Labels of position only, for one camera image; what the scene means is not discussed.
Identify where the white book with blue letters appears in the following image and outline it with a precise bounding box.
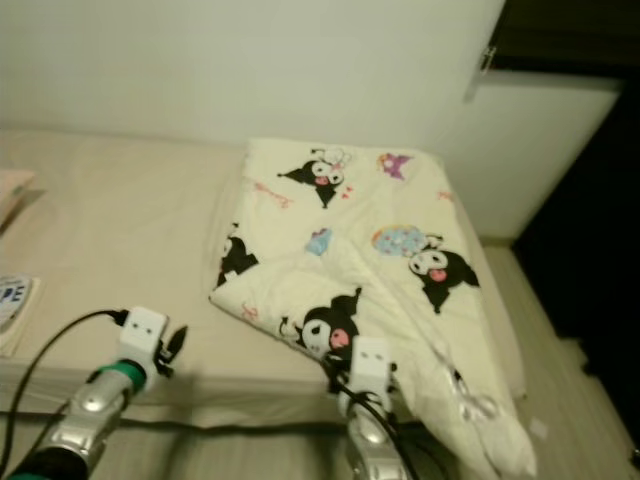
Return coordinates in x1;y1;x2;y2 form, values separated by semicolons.
0;275;41;356

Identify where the beige bed mattress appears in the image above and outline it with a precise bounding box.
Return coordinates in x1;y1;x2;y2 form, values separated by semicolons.
0;125;531;426

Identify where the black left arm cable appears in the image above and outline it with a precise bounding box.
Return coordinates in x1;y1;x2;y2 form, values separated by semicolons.
0;310;131;476

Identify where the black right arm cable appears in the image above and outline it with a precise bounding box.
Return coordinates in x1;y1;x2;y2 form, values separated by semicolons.
325;368;446;480

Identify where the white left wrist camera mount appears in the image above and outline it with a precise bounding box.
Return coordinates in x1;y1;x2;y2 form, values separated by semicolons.
115;308;169;391

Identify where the cream cartoon print blanket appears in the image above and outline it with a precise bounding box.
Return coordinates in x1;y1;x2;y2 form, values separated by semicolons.
210;136;539;479

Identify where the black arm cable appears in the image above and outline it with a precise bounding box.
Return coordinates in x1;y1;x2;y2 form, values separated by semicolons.
0;310;131;476
325;368;446;480

